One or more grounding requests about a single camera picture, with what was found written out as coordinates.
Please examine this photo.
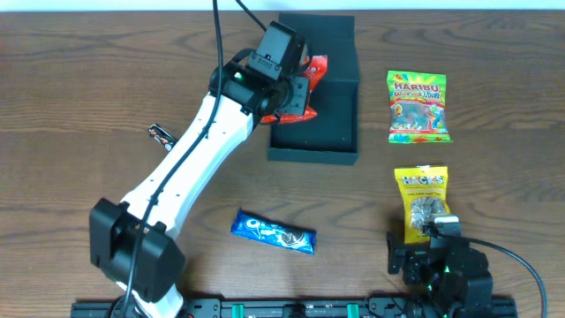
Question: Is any red snack bag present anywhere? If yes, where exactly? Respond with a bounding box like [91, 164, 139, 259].
[260, 56, 328, 125]

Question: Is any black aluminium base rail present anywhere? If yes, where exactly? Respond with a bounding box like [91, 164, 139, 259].
[70, 296, 518, 318]

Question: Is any blue Oreo cookie pack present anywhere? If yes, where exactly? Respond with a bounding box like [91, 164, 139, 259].
[230, 209, 317, 255]

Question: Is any yellow Hacks candy bag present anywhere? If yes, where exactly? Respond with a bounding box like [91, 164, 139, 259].
[395, 165, 450, 244]

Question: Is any small black candy bar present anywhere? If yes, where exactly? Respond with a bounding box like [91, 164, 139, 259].
[147, 124, 178, 151]

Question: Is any black open gift box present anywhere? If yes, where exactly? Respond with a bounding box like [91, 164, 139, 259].
[267, 12, 360, 165]

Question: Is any green Haribo gummy bag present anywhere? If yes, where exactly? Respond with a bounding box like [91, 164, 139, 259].
[387, 71, 452, 144]

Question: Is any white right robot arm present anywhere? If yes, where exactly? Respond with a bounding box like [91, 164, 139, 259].
[386, 216, 496, 318]

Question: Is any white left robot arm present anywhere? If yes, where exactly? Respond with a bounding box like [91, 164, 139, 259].
[89, 22, 328, 317]

